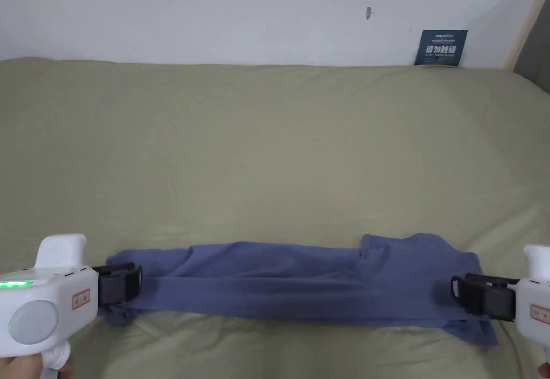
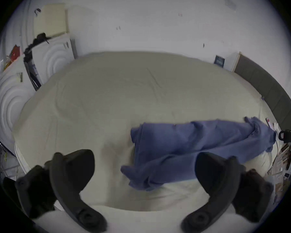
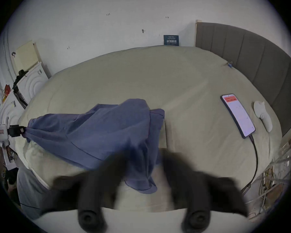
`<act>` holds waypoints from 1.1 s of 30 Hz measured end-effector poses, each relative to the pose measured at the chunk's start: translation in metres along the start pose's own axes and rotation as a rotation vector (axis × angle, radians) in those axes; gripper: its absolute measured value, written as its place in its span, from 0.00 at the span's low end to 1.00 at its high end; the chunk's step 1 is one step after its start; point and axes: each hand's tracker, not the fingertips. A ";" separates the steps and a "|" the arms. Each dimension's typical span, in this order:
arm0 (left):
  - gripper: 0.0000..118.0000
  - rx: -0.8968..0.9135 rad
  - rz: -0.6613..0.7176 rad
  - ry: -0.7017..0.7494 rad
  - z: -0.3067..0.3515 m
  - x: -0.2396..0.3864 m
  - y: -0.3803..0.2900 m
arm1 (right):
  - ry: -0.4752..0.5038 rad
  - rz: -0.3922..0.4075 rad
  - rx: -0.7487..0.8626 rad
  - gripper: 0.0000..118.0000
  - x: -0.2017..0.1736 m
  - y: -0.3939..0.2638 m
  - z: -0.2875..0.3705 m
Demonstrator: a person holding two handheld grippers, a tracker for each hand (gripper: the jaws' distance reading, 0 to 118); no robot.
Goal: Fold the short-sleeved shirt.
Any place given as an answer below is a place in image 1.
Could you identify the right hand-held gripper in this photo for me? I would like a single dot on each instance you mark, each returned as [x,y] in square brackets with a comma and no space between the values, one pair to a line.
[535,306]

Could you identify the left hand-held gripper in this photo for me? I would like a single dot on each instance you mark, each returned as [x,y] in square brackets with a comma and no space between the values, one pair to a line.
[38,306]

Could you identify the blue shirt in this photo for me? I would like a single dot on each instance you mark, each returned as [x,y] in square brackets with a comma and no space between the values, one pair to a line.
[300,284]

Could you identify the person's right hand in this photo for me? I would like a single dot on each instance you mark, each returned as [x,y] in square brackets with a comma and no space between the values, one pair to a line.
[545,370]

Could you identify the person's left hand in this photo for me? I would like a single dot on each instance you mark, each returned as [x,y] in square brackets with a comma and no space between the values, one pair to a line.
[19,367]

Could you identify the bed with pale green sheet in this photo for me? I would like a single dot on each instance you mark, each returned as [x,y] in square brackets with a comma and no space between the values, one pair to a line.
[258,159]

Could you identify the dark blue sign card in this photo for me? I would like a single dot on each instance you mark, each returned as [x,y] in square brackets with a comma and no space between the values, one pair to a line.
[441,48]

